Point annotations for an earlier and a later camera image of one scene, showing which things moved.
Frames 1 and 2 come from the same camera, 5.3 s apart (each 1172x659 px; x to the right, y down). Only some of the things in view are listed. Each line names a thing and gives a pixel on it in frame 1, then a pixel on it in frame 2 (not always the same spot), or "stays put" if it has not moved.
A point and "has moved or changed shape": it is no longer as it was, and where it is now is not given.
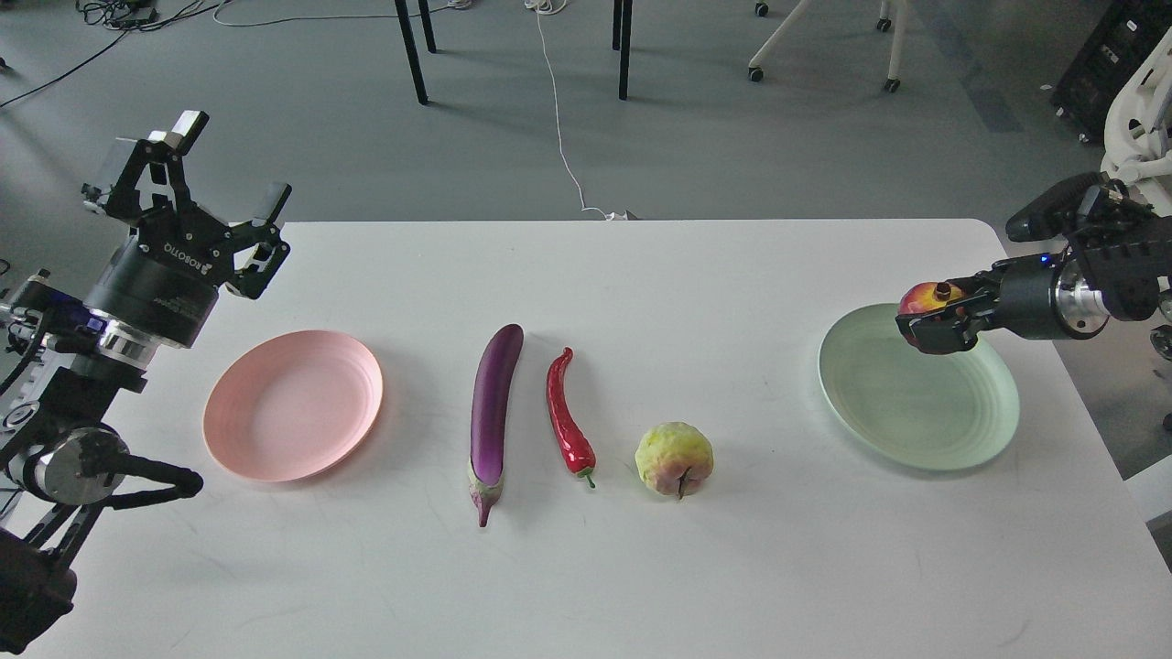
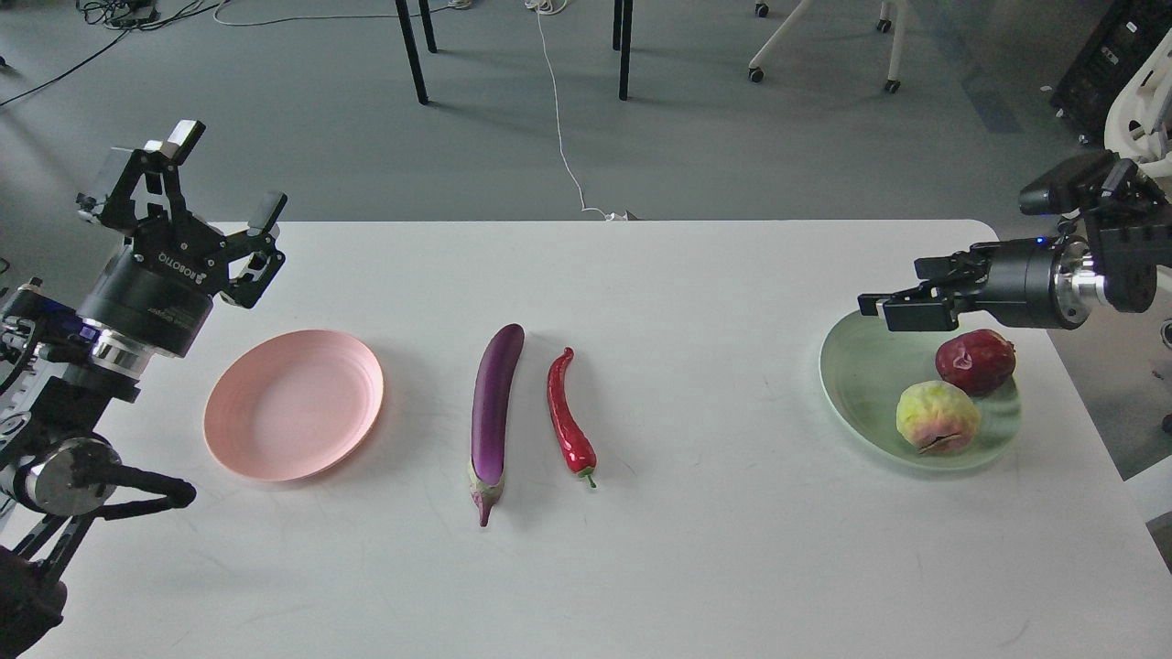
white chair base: [899, 15] stays put
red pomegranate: [926, 296] has moved or changed shape
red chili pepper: [571, 440] stays put
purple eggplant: [495, 383] stays put
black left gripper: [161, 285] stays put
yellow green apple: [675, 459] → [937, 418]
